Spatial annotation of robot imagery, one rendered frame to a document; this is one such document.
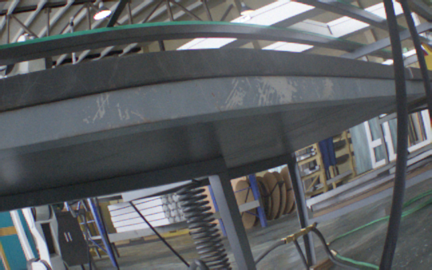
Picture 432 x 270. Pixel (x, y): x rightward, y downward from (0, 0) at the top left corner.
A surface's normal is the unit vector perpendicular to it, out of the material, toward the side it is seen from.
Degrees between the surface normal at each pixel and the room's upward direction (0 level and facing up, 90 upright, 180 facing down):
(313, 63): 90
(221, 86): 90
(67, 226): 90
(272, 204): 79
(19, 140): 90
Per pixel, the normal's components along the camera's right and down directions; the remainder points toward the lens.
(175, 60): 0.68, -0.28
